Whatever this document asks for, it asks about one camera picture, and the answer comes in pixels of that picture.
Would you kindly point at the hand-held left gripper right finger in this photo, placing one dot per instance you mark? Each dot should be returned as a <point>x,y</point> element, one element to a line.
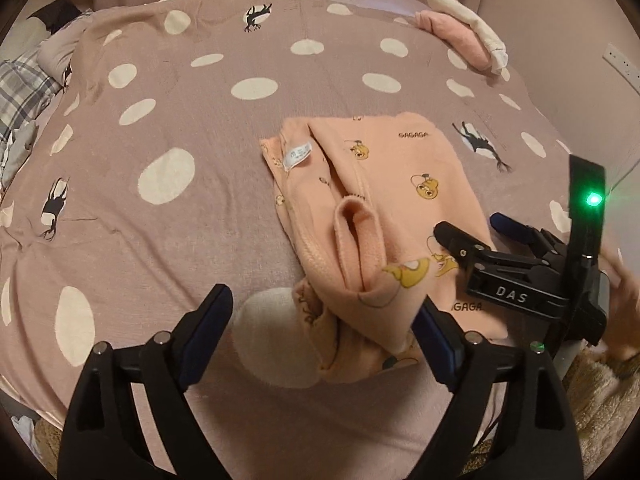
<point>435,345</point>

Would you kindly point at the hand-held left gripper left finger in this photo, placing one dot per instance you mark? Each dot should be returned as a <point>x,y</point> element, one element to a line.
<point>210,325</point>

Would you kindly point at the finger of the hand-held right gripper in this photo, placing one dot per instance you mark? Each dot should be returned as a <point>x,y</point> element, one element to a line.
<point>452,237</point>
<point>510,227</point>

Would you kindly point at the pink printed baby shirt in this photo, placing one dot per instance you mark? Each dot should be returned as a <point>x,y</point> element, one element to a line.
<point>390,180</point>

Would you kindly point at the person's right hand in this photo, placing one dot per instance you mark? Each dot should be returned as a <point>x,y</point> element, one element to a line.
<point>622,310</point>

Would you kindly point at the folded pink garment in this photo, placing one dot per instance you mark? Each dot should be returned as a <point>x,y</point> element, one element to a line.
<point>455,35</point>

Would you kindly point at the folded white garment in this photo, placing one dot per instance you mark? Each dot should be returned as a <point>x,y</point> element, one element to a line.
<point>480,25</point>

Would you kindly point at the mauve white-spotted blanket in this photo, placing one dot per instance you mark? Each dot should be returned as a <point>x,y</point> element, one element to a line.
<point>200,110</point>

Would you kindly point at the lavender bed sheet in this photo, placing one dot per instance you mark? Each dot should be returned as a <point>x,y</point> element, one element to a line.
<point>395,2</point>

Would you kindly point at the plaid grey cloth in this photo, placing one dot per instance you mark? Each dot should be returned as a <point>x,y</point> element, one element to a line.
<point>25,85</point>

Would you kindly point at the crumpled lavender cloth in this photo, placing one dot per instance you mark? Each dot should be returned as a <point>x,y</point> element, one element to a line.
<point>60,45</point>

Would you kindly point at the black cloth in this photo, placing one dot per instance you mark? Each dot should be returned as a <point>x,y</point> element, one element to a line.
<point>55,15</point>

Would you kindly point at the white wall socket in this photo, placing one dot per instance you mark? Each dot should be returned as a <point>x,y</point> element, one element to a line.
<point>620,62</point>

